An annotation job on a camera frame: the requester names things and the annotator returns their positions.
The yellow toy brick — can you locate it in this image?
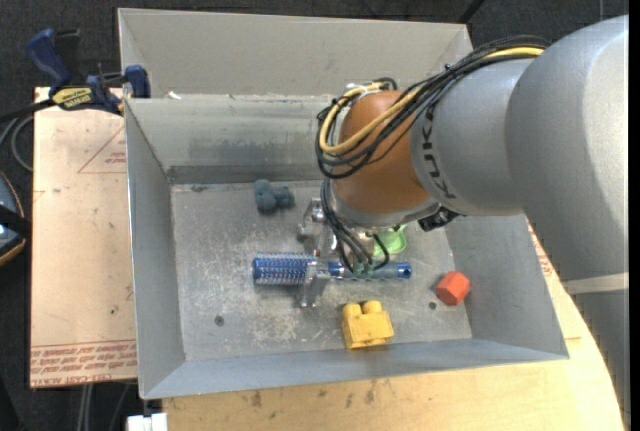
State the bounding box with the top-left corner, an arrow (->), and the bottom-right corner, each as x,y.
340,299 -> 396,351

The green plastic cup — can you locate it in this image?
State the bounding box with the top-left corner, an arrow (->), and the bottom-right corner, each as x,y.
370,223 -> 408,257

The red-orange block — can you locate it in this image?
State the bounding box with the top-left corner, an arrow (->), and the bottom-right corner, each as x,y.
434,270 -> 472,307

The blue brush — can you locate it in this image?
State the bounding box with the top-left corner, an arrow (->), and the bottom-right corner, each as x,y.
251,252 -> 414,288

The dark teal lumpy toy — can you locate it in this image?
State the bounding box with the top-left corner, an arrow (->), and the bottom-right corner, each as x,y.
252,178 -> 296,216

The black cylinder on white bracket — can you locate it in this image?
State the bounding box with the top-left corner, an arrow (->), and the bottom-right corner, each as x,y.
417,206 -> 462,233

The grey metal bin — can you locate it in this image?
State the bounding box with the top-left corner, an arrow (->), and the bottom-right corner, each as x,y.
117,7 -> 570,401

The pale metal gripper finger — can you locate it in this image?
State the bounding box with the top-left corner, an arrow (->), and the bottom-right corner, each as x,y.
297,197 -> 327,242
298,262 -> 331,310

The brown cardboard board, red print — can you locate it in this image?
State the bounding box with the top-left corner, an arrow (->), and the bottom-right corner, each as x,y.
29,86 -> 586,390

